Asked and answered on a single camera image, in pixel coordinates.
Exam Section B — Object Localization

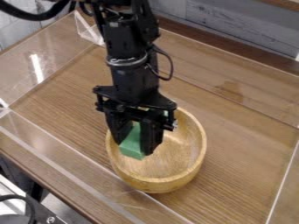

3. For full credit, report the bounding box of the black metal table frame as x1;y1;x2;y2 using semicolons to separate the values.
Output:
0;157;91;224

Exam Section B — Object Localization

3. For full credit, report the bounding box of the black cable bottom left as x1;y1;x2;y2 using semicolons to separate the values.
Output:
0;193;39;224

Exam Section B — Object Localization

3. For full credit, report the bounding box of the brown wooden bowl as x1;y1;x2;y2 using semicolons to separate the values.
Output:
106;108;209;193

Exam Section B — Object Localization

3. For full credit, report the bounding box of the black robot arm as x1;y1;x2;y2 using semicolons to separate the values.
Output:
54;0;178;156

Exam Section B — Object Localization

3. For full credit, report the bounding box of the clear acrylic tray wall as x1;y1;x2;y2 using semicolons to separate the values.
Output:
0;108;193;224

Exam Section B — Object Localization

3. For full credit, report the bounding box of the clear acrylic corner bracket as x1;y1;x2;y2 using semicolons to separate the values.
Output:
74;11;106;46

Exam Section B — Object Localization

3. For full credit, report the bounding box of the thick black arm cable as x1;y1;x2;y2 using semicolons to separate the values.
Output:
0;0;74;21

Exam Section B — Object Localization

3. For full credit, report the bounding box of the green rectangular block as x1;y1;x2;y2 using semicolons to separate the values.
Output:
119;122;146;160

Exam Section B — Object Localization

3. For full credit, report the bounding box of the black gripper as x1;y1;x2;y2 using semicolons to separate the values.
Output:
94;62;178;156

